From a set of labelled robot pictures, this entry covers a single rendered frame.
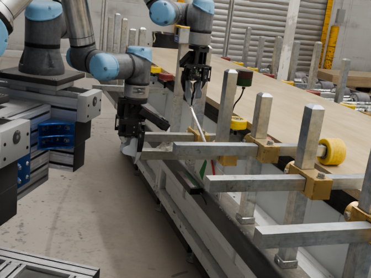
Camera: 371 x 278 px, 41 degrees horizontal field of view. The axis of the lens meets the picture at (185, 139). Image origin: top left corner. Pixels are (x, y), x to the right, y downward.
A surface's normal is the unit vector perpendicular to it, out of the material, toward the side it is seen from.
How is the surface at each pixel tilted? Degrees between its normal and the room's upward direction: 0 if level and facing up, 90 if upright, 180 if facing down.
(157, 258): 0
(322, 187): 90
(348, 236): 90
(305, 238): 90
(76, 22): 101
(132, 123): 90
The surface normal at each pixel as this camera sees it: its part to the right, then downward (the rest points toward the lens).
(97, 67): -0.68, 0.13
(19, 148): 0.97, 0.16
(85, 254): 0.11, -0.96
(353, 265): -0.94, -0.01
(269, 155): 0.31, 0.29
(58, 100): -0.21, 0.25
